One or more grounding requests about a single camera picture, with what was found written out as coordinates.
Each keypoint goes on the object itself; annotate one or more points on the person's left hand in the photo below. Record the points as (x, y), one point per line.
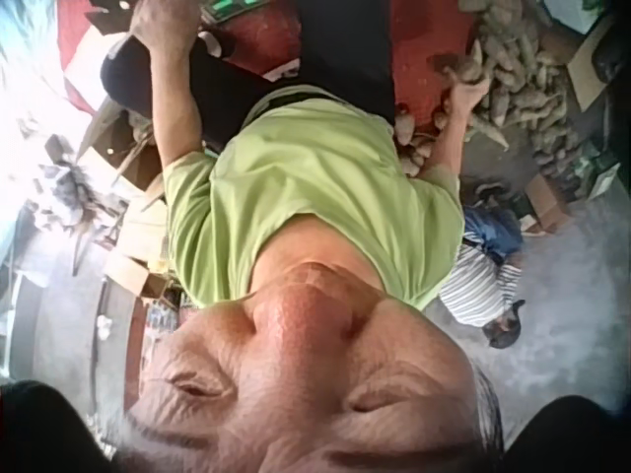
(162, 22)

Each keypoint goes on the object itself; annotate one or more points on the person's right hand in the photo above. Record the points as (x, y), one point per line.
(468, 93)

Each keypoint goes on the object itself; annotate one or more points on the brown sweet potato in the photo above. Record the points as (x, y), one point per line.
(468, 66)

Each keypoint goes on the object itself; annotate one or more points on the heap of sweet potatoes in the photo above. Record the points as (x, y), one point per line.
(527, 79)

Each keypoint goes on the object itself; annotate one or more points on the red floor mat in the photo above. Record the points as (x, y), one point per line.
(424, 34)

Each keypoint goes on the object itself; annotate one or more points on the small sweet potato pile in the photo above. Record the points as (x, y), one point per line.
(414, 143)

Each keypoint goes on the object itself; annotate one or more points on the large open cardboard box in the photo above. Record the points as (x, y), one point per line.
(589, 69)

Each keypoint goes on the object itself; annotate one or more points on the small cardboard box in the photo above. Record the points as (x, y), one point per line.
(544, 202)

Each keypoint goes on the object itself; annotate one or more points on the person's legs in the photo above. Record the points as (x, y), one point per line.
(340, 44)

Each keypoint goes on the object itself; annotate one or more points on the green and white carton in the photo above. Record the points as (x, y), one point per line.
(604, 172)

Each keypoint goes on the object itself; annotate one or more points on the green weighing scale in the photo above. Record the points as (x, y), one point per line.
(231, 9)

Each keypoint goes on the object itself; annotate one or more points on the pile of cardboard boxes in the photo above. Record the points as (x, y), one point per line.
(133, 197)

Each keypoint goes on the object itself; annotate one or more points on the heap of grey scraps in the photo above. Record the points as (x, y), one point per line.
(74, 187)

